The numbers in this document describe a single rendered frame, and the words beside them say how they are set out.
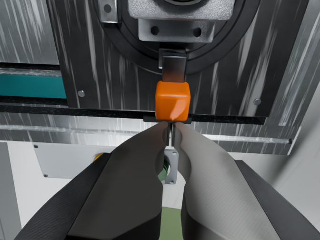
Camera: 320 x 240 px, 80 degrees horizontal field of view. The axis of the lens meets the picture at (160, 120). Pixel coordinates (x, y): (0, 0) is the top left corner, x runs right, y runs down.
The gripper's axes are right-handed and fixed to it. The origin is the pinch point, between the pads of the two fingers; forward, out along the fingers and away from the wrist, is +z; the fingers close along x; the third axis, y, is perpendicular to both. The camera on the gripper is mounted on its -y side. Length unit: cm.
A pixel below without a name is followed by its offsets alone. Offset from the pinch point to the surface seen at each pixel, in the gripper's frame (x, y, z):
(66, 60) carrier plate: -11.1, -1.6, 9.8
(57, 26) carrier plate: -11.3, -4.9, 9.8
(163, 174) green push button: -0.1, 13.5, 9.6
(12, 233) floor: -157, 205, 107
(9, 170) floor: -128, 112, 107
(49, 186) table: -26.7, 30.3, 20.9
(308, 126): 26.2, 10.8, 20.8
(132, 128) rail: -4.5, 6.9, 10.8
